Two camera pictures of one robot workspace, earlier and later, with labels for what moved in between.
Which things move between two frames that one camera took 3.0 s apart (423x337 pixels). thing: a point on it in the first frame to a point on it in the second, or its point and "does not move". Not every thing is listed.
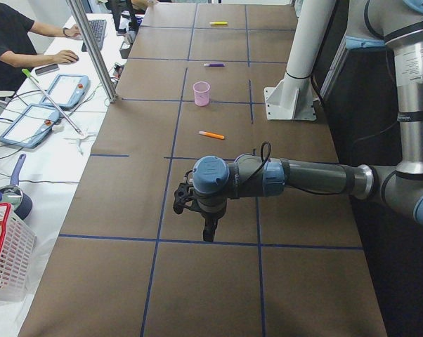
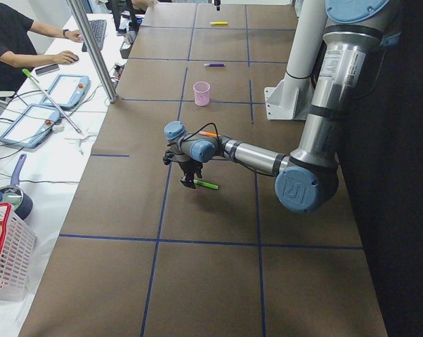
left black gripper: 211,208 to 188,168
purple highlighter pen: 214,64 does not move
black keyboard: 98,29 does not move
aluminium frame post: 93,50 does not move
